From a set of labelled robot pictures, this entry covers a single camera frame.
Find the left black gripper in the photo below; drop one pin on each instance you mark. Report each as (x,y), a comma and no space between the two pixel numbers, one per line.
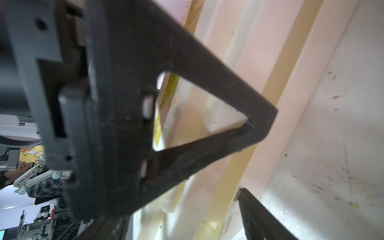
(49,41)

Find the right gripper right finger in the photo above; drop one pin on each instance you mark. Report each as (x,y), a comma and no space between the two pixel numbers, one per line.
(259,223)

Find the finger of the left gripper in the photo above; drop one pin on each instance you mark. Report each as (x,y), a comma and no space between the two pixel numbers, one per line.
(109,119)

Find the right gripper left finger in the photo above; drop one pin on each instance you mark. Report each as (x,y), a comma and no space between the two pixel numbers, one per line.
(115,228)

